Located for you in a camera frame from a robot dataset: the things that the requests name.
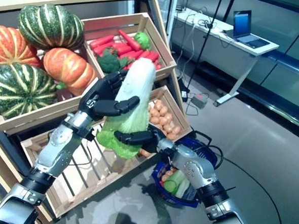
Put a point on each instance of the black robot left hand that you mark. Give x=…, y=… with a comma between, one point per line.
x=99, y=98

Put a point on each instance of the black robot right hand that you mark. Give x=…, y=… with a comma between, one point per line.
x=137, y=138

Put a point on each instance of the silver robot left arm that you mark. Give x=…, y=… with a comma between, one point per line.
x=58, y=147

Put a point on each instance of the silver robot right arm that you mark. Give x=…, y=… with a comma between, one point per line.
x=196, y=168

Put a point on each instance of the blue plastic shopping basket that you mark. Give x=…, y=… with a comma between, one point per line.
x=208, y=151

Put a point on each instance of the tan potato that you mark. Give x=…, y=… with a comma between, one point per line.
x=161, y=119
x=153, y=111
x=167, y=116
x=152, y=119
x=175, y=129
x=169, y=136
x=165, y=127
x=168, y=174
x=161, y=110
x=157, y=104

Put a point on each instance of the dark green broccoli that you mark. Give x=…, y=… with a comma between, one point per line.
x=109, y=61

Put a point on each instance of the oblong orange pumpkin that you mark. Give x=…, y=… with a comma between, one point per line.
x=68, y=70

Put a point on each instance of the wooden potato crate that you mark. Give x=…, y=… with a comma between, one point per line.
x=179, y=116

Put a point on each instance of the red carrot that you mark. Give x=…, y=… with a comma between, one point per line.
x=103, y=49
x=101, y=41
x=153, y=57
x=129, y=39

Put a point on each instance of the large wooden pumpkin crate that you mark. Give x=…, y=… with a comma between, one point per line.
x=37, y=114

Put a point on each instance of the black power brick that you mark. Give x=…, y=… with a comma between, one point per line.
x=184, y=93

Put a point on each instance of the wide slatted wooden crate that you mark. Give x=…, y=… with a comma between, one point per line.
x=96, y=190

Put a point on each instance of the grey power box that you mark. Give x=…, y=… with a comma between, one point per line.
x=199, y=102

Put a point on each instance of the light green bell pepper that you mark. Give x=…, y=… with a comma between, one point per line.
x=142, y=40

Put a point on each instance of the wooden carrot crate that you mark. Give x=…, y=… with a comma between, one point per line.
x=111, y=22

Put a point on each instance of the green striped pumpkin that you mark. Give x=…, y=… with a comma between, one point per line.
x=50, y=26
x=18, y=91

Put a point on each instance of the large round orange pumpkin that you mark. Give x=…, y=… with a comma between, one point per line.
x=8, y=47

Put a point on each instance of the black router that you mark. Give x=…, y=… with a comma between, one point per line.
x=180, y=8

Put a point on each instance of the white desk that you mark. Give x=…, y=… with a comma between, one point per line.
x=219, y=47

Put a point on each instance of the black tripod pole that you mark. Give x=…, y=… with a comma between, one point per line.
x=207, y=37

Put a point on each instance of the open laptop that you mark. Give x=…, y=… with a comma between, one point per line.
x=242, y=23

